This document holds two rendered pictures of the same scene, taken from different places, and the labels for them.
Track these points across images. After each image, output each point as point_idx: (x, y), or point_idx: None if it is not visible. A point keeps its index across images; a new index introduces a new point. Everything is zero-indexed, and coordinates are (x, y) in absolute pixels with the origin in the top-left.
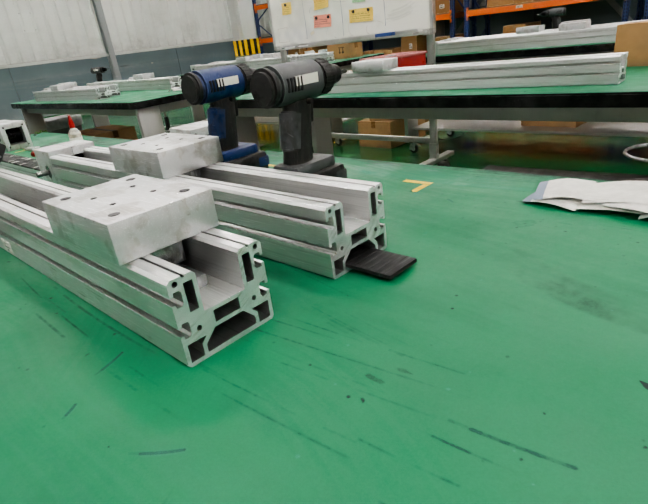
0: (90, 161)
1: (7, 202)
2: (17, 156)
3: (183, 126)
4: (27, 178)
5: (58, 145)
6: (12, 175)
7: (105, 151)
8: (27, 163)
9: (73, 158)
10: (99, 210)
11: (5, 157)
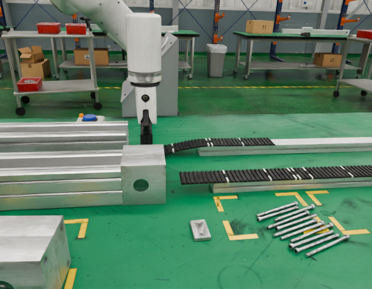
0: (38, 153)
1: (1, 124)
2: (335, 175)
3: (39, 226)
4: (50, 133)
5: (150, 152)
6: (80, 132)
7: (66, 166)
8: (261, 171)
9: (77, 152)
10: None
11: (344, 170)
